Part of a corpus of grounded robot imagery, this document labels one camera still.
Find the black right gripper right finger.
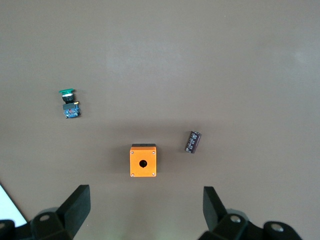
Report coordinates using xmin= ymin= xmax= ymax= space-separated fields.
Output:
xmin=198 ymin=186 xmax=303 ymax=240

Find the white drawer cabinet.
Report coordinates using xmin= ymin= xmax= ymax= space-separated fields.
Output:
xmin=0 ymin=183 xmax=28 ymax=227

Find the green push button switch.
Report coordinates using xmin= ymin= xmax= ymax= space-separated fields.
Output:
xmin=58 ymin=88 xmax=82 ymax=120

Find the dark cylindrical capacitor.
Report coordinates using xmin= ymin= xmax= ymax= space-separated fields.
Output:
xmin=184 ymin=130 xmax=203 ymax=155

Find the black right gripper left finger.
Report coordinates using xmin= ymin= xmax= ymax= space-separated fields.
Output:
xmin=0 ymin=184 xmax=91 ymax=240

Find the orange button enclosure box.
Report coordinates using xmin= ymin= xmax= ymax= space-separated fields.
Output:
xmin=129 ymin=143 xmax=158 ymax=178

